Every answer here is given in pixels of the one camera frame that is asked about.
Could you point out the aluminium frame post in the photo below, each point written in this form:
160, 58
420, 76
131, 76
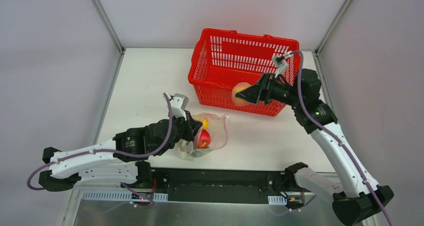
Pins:
334, 23
108, 25

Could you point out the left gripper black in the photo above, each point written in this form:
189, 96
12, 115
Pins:
185, 128

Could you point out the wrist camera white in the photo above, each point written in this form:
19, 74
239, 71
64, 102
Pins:
178, 103
280, 62

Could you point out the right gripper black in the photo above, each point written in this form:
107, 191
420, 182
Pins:
266, 91

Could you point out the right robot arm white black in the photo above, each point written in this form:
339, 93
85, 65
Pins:
358, 195

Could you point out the left aluminium frame post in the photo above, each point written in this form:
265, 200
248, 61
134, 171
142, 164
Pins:
108, 25

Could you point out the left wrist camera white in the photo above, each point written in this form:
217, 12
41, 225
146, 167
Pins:
178, 103

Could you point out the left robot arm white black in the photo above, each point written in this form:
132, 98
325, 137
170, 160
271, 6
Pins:
121, 159

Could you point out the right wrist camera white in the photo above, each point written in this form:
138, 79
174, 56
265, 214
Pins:
280, 62

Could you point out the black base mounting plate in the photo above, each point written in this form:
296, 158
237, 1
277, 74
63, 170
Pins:
222, 186

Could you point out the green vegetable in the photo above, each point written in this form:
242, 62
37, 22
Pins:
200, 152

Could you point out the red plastic shopping basket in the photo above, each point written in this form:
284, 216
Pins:
224, 58

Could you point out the clear pink zip top bag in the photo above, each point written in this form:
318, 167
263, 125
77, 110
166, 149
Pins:
212, 136

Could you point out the right aluminium frame post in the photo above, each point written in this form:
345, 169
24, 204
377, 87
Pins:
334, 23

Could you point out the yellow orange fruit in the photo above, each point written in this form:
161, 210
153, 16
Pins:
205, 122

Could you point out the red apple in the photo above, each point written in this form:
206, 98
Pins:
203, 140

